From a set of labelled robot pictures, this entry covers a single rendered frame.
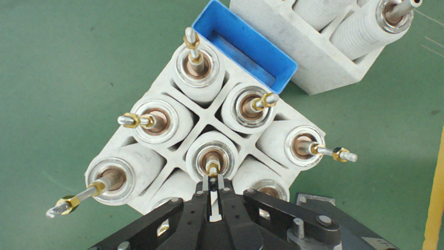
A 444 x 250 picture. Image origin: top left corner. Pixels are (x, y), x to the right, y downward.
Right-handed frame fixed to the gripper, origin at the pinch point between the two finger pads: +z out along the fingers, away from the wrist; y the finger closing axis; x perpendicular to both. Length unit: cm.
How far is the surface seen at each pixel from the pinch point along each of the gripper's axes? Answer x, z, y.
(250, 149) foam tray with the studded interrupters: 0.2, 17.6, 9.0
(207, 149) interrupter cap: 2.4, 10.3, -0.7
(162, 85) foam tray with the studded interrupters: 15.9, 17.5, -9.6
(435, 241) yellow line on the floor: -48, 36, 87
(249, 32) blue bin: 31.6, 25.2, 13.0
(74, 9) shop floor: 48, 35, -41
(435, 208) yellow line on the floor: -34, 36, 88
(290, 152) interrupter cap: 0.6, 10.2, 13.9
